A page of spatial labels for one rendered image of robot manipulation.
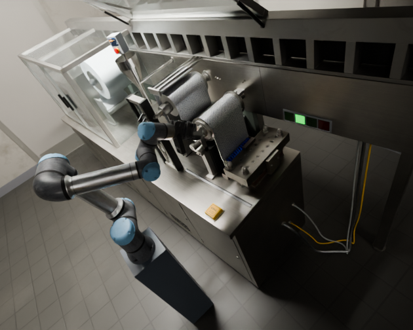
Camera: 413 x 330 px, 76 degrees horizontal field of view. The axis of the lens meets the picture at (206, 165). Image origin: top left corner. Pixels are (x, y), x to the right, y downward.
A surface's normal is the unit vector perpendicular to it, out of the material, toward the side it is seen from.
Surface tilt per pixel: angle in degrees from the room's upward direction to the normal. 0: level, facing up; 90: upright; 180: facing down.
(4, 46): 90
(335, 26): 90
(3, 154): 90
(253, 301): 0
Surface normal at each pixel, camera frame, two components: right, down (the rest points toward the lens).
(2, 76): 0.59, 0.43
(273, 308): -0.29, -0.67
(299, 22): -0.66, 0.65
